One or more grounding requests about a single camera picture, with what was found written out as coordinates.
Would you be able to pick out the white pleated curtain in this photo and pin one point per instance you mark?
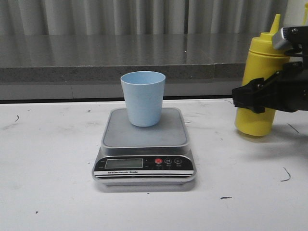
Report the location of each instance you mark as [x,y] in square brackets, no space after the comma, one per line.
[137,17]

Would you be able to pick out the grey stone counter ledge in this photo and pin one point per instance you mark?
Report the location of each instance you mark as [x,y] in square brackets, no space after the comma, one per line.
[192,58]

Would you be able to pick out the yellow squeeze bottle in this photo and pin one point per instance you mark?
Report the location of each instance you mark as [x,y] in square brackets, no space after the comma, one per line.
[263,61]

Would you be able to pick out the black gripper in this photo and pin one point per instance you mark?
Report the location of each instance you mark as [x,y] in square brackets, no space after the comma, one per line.
[289,93]

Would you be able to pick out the silver electronic kitchen scale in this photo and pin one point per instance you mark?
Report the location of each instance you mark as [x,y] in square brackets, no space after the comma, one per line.
[136,159]

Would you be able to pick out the light blue plastic cup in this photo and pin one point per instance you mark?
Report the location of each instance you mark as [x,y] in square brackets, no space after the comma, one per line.
[143,93]

